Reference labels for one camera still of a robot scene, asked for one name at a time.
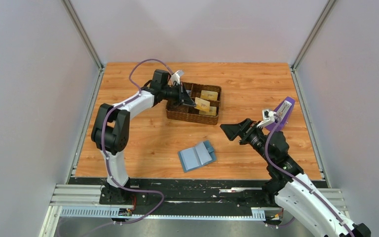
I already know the teal leather card holder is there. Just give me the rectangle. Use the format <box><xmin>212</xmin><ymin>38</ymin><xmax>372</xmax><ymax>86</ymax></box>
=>
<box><xmin>178</xmin><ymin>140</ymin><xmax>217</xmax><ymax>173</ymax></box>

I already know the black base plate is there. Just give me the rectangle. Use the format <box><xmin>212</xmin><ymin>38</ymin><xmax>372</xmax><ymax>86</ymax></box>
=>
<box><xmin>68</xmin><ymin>177</ymin><xmax>278</xmax><ymax>215</ymax></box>

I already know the aluminium frame rail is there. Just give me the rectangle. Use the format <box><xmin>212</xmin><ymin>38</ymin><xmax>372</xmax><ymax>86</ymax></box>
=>
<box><xmin>39</xmin><ymin>0</ymin><xmax>106</xmax><ymax>237</ymax></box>
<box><xmin>290</xmin><ymin>0</ymin><xmax>357</xmax><ymax>237</ymax></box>

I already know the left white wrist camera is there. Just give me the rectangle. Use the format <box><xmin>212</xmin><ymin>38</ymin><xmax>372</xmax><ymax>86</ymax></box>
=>
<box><xmin>170</xmin><ymin>70</ymin><xmax>184</xmax><ymax>86</ymax></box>

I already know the gold card in basket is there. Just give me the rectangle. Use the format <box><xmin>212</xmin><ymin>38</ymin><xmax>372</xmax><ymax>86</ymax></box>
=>
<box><xmin>200</xmin><ymin>90</ymin><xmax>219</xmax><ymax>101</ymax></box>

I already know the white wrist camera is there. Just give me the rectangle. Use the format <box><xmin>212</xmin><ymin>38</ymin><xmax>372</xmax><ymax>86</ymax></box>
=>
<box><xmin>170</xmin><ymin>70</ymin><xmax>184</xmax><ymax>86</ymax></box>
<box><xmin>256</xmin><ymin>109</ymin><xmax>280</xmax><ymax>128</ymax></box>

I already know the aluminium frame rail right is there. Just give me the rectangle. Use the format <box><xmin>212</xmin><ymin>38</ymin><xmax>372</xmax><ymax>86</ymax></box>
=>
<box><xmin>290</xmin><ymin>0</ymin><xmax>357</xmax><ymax>237</ymax></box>

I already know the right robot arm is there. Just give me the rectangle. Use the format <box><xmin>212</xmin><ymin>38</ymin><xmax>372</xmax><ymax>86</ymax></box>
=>
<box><xmin>220</xmin><ymin>118</ymin><xmax>371</xmax><ymax>237</ymax></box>

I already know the purple metronome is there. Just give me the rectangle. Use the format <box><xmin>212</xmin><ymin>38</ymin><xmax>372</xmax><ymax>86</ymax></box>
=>
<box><xmin>266</xmin><ymin>97</ymin><xmax>295</xmax><ymax>132</ymax></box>

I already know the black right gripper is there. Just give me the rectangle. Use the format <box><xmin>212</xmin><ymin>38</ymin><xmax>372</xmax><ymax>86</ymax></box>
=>
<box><xmin>219</xmin><ymin>118</ymin><xmax>272</xmax><ymax>163</ymax></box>

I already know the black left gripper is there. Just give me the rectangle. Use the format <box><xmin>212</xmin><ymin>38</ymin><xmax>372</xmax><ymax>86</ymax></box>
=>
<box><xmin>161</xmin><ymin>82</ymin><xmax>196</xmax><ymax>108</ymax></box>

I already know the brown woven divided basket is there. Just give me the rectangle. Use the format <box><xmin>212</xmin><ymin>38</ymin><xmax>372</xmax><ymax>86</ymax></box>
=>
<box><xmin>166</xmin><ymin>82</ymin><xmax>222</xmax><ymax>125</ymax></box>

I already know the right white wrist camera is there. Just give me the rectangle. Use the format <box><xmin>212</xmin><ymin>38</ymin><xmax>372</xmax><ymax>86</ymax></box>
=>
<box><xmin>256</xmin><ymin>109</ymin><xmax>280</xmax><ymax>128</ymax></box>

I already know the aluminium frame rail left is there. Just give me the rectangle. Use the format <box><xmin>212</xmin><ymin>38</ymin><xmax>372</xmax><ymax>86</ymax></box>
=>
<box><xmin>39</xmin><ymin>0</ymin><xmax>106</xmax><ymax>237</ymax></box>

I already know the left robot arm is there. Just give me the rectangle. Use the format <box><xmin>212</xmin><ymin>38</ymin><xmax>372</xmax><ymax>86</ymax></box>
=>
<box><xmin>91</xmin><ymin>69</ymin><xmax>195</xmax><ymax>204</ymax></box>

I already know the white slotted cable duct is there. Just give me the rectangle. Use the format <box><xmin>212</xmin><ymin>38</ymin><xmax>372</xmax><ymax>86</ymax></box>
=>
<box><xmin>59</xmin><ymin>206</ymin><xmax>266</xmax><ymax>221</ymax></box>

